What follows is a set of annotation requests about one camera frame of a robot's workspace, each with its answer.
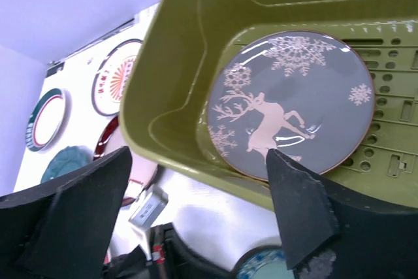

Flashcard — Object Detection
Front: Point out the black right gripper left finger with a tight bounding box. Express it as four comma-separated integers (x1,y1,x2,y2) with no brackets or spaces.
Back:
1,146,132,278

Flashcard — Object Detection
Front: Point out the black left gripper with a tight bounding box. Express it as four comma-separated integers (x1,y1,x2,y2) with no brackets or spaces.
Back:
103,223,233,279

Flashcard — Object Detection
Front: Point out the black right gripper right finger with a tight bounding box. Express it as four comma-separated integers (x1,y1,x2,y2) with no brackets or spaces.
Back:
266,149,417,278

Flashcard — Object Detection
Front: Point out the small blue floral plate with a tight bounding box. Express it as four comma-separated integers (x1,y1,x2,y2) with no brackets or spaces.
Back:
232,245,295,279

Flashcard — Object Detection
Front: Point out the grey reindeer snowflake plate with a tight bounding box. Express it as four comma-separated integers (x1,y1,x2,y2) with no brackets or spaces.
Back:
206,30,375,181

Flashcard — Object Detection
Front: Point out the olive green plastic bin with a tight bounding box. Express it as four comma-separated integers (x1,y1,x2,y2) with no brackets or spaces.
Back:
120,0,417,209

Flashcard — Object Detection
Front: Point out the teal scalloped plate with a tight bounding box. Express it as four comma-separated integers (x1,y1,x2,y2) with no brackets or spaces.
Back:
40,146,92,184

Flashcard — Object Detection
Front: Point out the red rimmed beige plate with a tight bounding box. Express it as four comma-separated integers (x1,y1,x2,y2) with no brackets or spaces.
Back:
93,116,159,207

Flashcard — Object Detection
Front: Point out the white green rimmed plate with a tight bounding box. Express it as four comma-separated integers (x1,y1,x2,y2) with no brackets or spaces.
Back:
25,88,66,152

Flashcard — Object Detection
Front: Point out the white orange sunburst plate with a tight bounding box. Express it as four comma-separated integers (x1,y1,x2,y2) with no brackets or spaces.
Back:
91,39,143,116

